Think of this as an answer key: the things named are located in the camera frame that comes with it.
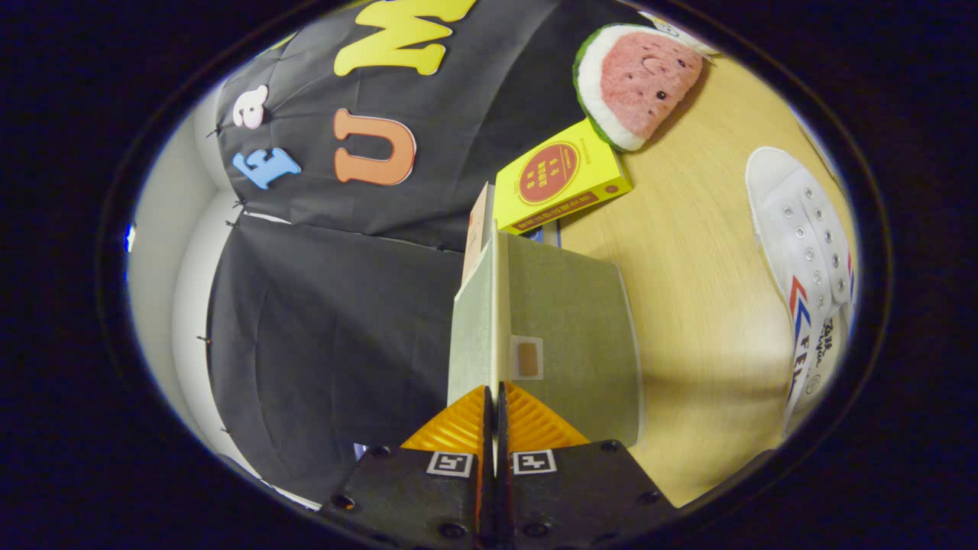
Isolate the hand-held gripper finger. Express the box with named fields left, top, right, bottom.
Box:
left=319, top=384, right=495, bottom=549
left=497, top=380, right=678, bottom=549

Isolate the green fabric storage box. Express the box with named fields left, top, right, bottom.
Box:
left=447, top=229, right=643, bottom=451

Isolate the white canvas shoe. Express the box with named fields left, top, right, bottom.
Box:
left=745, top=147, right=858, bottom=436

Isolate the blue book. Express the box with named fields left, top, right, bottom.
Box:
left=527, top=220, right=565, bottom=249

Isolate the beige book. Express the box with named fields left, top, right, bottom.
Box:
left=461, top=182, right=496, bottom=287

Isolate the yellow book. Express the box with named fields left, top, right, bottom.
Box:
left=493, top=118, right=633, bottom=235

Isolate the row of black clips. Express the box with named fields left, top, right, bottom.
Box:
left=195, top=122, right=245, bottom=438

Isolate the watermelon slice plush toy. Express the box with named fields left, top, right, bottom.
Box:
left=573, top=23, right=705, bottom=152

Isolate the white plush toy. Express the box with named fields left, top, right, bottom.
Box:
left=638, top=9, right=719, bottom=58

